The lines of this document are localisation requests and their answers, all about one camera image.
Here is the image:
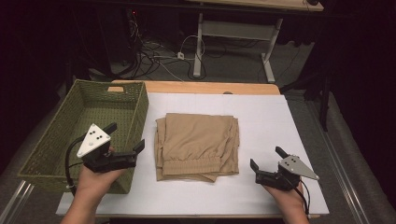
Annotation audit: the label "person's right hand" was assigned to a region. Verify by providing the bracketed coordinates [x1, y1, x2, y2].
[262, 181, 305, 211]

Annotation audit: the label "dark box-shaped equipment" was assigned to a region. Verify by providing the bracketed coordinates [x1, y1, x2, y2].
[71, 6, 138, 73]

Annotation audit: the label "green woven basket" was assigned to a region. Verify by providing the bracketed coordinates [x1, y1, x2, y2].
[17, 78, 149, 195]

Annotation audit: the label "black metal stand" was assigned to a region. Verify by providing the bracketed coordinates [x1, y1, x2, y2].
[279, 69, 332, 133]

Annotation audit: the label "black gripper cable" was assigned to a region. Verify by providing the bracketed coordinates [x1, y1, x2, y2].
[64, 133, 87, 198]
[284, 175, 312, 217]

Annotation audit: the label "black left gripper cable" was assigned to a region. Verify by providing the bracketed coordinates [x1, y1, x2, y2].
[64, 133, 87, 198]

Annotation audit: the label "aluminium rail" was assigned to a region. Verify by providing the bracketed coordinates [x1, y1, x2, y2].
[304, 101, 373, 224]
[0, 179, 35, 224]

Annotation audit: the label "bundle of black cables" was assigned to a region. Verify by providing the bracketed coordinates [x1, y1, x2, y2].
[90, 8, 208, 81]

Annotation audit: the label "white-framed wooden desk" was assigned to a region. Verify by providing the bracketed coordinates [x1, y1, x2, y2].
[186, 0, 325, 84]

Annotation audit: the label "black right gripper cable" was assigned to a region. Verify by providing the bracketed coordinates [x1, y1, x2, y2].
[284, 175, 312, 217]

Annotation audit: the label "person's left hand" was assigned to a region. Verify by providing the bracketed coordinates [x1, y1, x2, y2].
[76, 147, 127, 199]

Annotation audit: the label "white cable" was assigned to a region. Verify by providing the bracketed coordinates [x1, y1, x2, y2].
[153, 35, 206, 83]

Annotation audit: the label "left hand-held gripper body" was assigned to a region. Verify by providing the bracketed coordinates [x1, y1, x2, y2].
[76, 122, 138, 174]

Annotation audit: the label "white table mat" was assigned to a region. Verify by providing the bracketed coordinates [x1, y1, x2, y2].
[55, 92, 331, 217]

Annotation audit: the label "tan pants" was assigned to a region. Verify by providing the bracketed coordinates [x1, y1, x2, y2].
[153, 112, 241, 183]

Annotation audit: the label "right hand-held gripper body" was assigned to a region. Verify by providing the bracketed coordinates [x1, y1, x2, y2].
[255, 154, 320, 192]

